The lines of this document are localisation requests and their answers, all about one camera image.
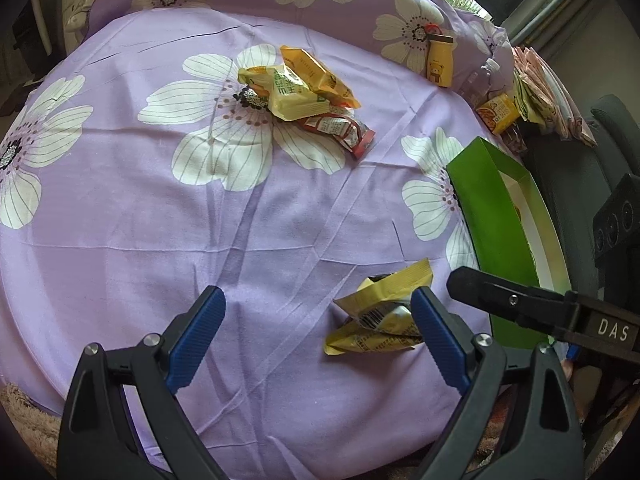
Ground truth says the orange yellow snack packet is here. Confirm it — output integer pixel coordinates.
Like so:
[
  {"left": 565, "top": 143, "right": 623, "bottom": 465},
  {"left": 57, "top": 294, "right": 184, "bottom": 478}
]
[{"left": 280, "top": 46, "right": 361, "bottom": 108}]

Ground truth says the dark clear snack bag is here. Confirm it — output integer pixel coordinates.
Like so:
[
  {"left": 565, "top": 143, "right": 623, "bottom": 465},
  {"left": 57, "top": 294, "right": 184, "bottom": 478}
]
[{"left": 500, "top": 124, "right": 527, "bottom": 155}]

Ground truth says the yellow green snack packet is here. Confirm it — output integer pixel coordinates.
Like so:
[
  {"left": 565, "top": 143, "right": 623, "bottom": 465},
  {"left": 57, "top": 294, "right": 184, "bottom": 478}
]
[{"left": 238, "top": 64, "right": 330, "bottom": 122}]

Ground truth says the red white snack packet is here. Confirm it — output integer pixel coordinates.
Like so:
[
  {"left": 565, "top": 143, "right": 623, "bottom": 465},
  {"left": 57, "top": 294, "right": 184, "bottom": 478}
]
[{"left": 296, "top": 113, "right": 375, "bottom": 159}]

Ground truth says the clear plastic water bottle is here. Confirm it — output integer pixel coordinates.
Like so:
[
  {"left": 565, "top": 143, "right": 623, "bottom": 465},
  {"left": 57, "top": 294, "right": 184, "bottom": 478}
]
[{"left": 459, "top": 58, "right": 500, "bottom": 110}]

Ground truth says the green white cardboard box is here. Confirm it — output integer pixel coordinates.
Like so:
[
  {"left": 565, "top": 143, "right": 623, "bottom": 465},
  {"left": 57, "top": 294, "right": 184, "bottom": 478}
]
[{"left": 444, "top": 135, "right": 573, "bottom": 351}]

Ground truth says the purple floral bed sheet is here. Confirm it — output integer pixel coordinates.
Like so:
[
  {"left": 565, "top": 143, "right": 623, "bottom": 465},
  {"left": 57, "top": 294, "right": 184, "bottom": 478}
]
[{"left": 1, "top": 0, "right": 513, "bottom": 479}]

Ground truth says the dark grey sofa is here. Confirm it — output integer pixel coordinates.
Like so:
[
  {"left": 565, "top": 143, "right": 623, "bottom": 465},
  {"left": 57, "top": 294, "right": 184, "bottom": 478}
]
[{"left": 524, "top": 94, "right": 639, "bottom": 296}]

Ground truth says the folded patterned cloth stack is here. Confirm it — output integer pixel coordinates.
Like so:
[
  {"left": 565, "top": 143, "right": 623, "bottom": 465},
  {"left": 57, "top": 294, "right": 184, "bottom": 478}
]
[{"left": 512, "top": 47, "right": 597, "bottom": 148}]

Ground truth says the yellow snack packet pile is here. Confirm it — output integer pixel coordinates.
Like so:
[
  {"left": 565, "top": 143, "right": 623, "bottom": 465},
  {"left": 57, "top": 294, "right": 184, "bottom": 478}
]
[{"left": 323, "top": 259, "right": 433, "bottom": 356}]

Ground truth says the yellow bear bottle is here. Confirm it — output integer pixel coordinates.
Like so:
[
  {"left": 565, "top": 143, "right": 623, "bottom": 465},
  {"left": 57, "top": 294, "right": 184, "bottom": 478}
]
[{"left": 425, "top": 25, "right": 454, "bottom": 88}]

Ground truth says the yellow juice carton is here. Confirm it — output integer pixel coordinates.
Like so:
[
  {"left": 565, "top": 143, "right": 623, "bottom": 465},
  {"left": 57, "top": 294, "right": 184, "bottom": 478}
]
[{"left": 475, "top": 93, "right": 520, "bottom": 136}]

